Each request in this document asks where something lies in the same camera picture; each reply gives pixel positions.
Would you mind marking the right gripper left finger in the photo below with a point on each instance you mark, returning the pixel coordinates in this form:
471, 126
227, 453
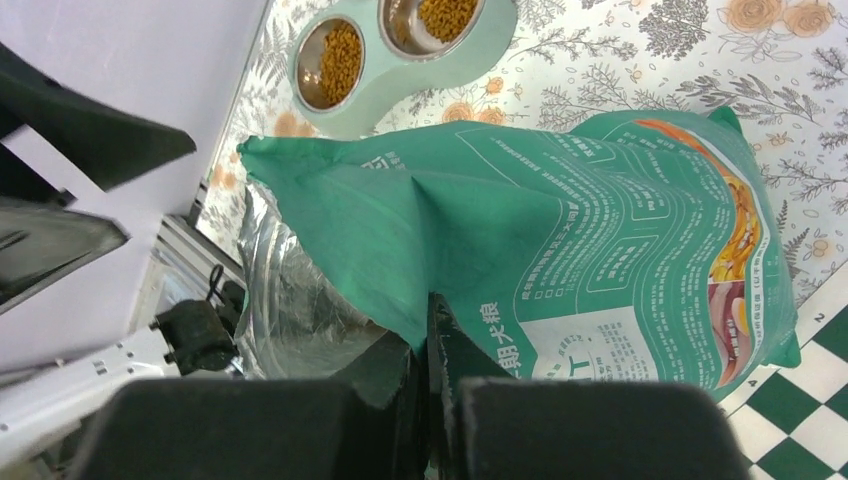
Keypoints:
360, 423

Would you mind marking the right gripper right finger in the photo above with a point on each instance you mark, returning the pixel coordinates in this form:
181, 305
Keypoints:
485, 424

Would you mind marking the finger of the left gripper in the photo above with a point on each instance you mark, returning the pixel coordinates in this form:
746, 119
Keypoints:
109, 146
42, 243

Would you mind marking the green dog food bag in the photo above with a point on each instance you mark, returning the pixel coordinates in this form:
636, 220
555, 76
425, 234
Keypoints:
639, 246

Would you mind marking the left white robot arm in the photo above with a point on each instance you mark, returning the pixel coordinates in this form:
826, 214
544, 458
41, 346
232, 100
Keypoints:
190, 337

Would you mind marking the green double pet bowl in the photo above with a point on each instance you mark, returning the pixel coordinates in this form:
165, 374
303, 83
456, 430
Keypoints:
399, 58

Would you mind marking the green white chessboard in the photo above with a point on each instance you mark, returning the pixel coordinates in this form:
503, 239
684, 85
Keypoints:
792, 423

